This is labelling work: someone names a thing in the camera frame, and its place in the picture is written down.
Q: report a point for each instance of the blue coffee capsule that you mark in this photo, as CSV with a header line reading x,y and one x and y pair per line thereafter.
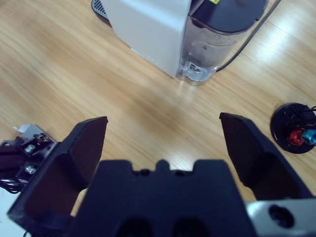
x,y
309,137

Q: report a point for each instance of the white block with dark post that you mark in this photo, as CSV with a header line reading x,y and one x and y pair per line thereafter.
x,y
32,145

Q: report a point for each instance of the red coffee capsule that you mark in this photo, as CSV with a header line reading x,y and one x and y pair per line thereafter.
x,y
295,137

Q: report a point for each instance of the black capsule holder with rods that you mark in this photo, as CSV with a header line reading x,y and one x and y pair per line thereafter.
x,y
281,128

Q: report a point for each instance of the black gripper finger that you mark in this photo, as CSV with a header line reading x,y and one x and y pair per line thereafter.
x,y
61,172
256,160

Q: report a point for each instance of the white capsule coffee machine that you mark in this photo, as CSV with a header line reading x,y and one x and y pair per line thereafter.
x,y
148,32

